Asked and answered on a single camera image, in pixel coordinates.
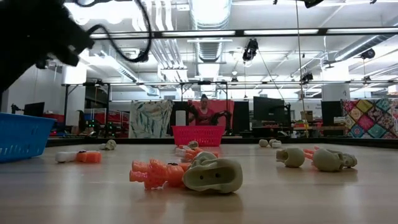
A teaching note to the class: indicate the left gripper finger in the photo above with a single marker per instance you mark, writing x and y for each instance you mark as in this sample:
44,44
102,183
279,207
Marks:
18,70

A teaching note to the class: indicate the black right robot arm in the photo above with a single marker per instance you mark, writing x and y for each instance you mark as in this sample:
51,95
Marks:
312,2

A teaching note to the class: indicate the black background robot arm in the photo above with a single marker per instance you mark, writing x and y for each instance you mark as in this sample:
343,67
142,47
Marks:
193,111
90,124
221,117
109,128

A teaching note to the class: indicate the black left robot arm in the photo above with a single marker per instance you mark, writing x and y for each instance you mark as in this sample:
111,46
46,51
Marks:
31,12

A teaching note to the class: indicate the black monitor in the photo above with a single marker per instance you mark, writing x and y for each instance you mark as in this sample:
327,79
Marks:
34,109
269,109
330,112

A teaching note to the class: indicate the blue plastic basket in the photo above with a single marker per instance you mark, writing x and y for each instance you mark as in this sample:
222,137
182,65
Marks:
25,137

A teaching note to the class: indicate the leaf-print cloth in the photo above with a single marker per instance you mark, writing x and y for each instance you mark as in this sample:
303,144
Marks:
150,119

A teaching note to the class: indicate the person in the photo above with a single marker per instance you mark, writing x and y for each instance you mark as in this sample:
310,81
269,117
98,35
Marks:
203,116

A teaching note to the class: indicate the red plastic basket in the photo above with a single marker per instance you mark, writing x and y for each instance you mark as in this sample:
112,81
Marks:
199,135

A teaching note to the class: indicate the brown cardboard box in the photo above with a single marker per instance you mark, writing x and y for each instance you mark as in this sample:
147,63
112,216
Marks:
307,115

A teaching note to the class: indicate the black linear ceiling light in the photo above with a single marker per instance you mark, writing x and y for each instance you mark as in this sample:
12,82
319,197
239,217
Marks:
322,31

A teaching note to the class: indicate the colourful patchwork quilt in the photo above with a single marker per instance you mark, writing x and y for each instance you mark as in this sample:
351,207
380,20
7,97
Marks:
370,118

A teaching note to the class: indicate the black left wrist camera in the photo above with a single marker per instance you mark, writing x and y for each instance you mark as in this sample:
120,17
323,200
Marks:
81,46

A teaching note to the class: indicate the black background rig frame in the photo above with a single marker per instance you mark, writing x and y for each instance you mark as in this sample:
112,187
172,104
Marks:
66,105

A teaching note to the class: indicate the black aluminium table frame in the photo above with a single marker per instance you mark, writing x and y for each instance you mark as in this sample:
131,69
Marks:
140,141

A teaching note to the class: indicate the silver ceiling duct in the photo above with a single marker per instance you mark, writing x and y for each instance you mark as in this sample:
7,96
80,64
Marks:
357,46
211,18

